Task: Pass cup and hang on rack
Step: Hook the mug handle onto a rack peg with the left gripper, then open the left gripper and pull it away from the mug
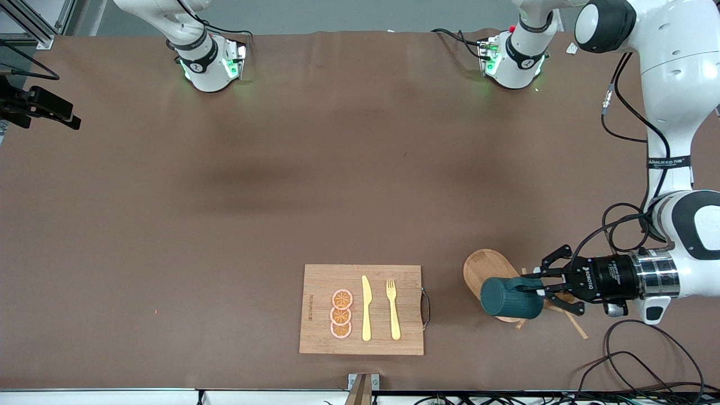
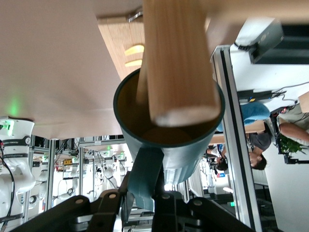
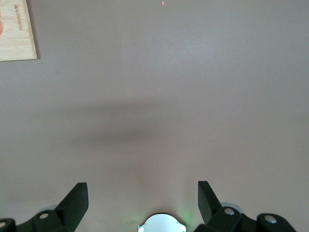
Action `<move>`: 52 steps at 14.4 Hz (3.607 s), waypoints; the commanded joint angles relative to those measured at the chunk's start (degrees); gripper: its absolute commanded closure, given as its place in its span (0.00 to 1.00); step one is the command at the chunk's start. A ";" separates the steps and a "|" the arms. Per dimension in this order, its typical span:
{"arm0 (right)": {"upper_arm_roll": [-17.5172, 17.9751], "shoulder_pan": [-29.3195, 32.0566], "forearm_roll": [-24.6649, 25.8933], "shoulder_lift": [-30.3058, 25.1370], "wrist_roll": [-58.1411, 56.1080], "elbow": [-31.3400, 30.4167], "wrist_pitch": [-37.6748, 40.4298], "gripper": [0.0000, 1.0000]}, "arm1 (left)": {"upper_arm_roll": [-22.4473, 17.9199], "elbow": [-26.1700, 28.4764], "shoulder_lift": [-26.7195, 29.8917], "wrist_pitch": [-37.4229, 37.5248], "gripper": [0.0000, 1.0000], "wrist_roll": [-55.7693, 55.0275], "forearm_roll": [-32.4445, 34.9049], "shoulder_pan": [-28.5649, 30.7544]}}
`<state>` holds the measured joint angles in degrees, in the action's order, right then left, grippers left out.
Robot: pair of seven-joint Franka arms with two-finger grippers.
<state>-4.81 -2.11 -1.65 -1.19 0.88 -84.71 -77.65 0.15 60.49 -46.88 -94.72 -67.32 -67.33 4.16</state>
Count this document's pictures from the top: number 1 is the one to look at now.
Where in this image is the black floor cable large loop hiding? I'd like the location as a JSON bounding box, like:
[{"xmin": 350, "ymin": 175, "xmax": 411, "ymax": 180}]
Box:
[{"xmin": 604, "ymin": 319, "xmax": 705, "ymax": 397}]

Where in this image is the yellow plastic fork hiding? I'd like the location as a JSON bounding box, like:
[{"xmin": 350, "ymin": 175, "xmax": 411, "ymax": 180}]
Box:
[{"xmin": 386, "ymin": 278, "xmax": 402, "ymax": 341}]

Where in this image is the bamboo cutting board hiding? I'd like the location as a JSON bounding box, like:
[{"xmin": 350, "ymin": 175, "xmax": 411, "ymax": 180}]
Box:
[{"xmin": 299, "ymin": 264, "xmax": 431, "ymax": 356}]

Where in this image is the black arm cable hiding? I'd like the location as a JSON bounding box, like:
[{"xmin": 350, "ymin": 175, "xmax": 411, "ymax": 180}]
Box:
[
  {"xmin": 571, "ymin": 52, "xmax": 673, "ymax": 265},
  {"xmin": 0, "ymin": 39, "xmax": 60, "ymax": 79}
]

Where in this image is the black left base cable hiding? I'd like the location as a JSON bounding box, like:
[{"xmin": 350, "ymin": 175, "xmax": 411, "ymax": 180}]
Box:
[{"xmin": 430, "ymin": 28, "xmax": 484, "ymax": 60}]

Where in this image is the aluminium frame profile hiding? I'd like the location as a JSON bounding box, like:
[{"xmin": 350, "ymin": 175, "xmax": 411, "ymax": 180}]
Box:
[{"xmin": 0, "ymin": 0, "xmax": 77, "ymax": 50}]

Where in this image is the dark green cup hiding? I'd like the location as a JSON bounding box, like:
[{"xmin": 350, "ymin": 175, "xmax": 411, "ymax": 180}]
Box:
[{"xmin": 480, "ymin": 276, "xmax": 546, "ymax": 320}]

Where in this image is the black base cable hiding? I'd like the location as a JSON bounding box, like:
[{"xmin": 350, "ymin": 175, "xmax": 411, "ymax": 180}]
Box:
[
  {"xmin": 430, "ymin": 28, "xmax": 484, "ymax": 60},
  {"xmin": 200, "ymin": 21, "xmax": 252, "ymax": 39}
]

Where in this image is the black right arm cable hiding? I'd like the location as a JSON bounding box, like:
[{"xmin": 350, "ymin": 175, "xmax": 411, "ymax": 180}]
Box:
[{"xmin": 0, "ymin": 39, "xmax": 60, "ymax": 79}]

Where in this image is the black floor cable small loop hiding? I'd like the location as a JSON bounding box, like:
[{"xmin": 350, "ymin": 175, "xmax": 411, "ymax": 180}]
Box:
[{"xmin": 574, "ymin": 351, "xmax": 684, "ymax": 403}]

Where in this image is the metal table edge bracket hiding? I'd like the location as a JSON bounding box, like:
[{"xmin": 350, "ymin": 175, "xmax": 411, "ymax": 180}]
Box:
[{"xmin": 344, "ymin": 373, "xmax": 380, "ymax": 405}]

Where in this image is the yellow plastic knife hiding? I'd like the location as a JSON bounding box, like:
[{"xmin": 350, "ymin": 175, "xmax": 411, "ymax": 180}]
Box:
[{"xmin": 361, "ymin": 275, "xmax": 373, "ymax": 342}]

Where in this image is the black right base cable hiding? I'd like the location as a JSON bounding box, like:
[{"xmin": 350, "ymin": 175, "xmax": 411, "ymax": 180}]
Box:
[{"xmin": 200, "ymin": 21, "xmax": 252, "ymax": 39}]

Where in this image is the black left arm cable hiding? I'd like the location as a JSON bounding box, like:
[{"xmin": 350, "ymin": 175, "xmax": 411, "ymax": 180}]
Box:
[{"xmin": 571, "ymin": 52, "xmax": 673, "ymax": 265}]

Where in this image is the wooden mug rack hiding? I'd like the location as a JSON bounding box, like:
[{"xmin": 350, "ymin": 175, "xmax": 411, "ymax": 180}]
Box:
[{"xmin": 462, "ymin": 249, "xmax": 589, "ymax": 340}]

